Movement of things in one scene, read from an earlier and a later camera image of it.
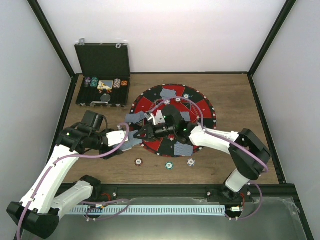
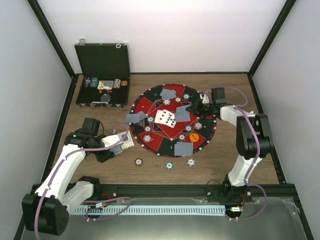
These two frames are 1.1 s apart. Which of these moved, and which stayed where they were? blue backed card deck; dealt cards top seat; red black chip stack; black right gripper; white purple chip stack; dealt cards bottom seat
Moved: black right gripper; blue backed card deck
Stayed: dealt cards top seat; dealt cards bottom seat; white purple chip stack; red black chip stack
